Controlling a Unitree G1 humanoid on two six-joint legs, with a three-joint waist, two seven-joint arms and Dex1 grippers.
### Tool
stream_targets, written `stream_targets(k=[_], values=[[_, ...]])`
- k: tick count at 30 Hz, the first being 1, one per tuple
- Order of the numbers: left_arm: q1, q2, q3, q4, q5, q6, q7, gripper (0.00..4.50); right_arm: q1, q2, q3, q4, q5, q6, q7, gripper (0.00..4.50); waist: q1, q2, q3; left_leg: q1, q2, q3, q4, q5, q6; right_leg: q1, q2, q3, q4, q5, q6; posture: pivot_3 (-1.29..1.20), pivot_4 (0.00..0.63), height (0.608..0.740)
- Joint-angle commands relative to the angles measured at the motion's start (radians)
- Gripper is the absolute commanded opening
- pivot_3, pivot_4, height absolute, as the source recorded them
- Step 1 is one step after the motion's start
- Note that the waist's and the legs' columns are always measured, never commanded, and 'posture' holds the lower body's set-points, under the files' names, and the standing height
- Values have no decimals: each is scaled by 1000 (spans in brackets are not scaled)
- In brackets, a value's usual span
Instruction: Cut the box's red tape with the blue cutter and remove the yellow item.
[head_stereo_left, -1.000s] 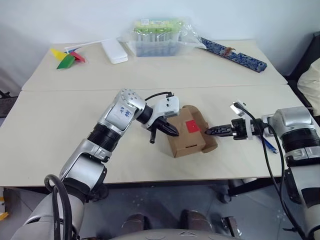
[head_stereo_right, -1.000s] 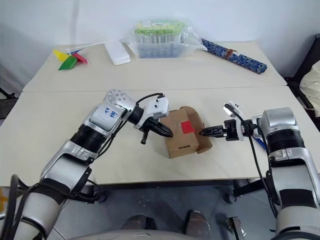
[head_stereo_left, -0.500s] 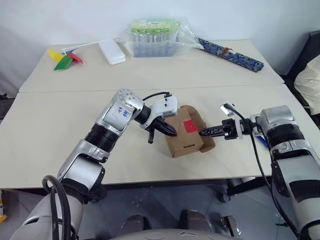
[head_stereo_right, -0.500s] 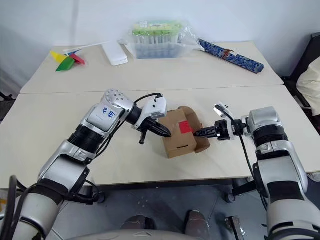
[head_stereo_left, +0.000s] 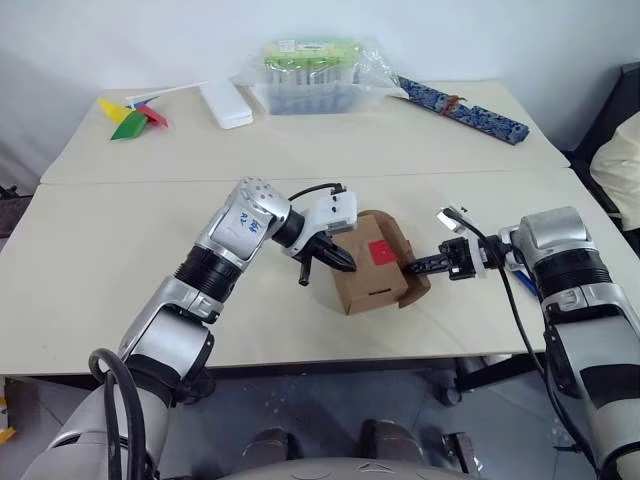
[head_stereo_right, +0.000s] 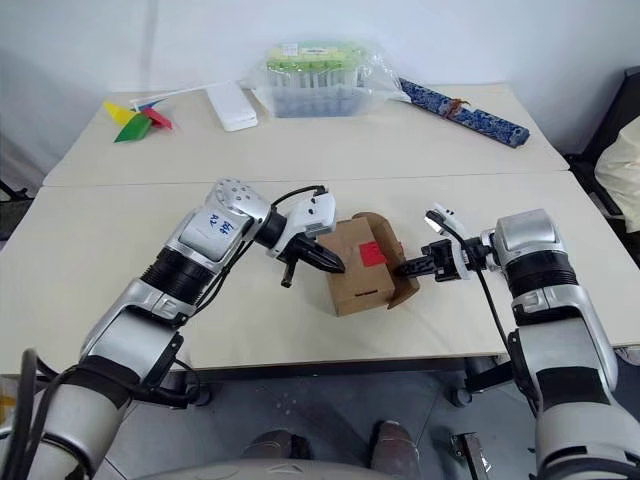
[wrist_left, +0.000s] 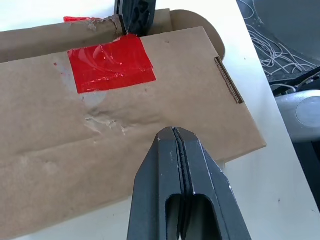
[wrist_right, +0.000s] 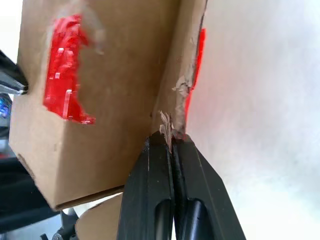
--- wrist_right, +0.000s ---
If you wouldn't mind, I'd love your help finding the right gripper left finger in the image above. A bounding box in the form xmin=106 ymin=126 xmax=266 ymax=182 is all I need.
xmin=117 ymin=131 xmax=175 ymax=240

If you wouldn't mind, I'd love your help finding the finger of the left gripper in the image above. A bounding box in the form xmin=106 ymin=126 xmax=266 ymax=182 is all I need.
xmin=0 ymin=49 xmax=30 ymax=96

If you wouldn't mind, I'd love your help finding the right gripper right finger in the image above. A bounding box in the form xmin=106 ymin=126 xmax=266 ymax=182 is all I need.
xmin=171 ymin=133 xmax=247 ymax=240

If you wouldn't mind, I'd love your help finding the brown cardboard box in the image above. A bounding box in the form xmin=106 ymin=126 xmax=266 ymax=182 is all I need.
xmin=8 ymin=0 xmax=209 ymax=240

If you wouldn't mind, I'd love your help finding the red tape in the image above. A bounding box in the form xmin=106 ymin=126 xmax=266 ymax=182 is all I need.
xmin=42 ymin=14 xmax=207 ymax=138

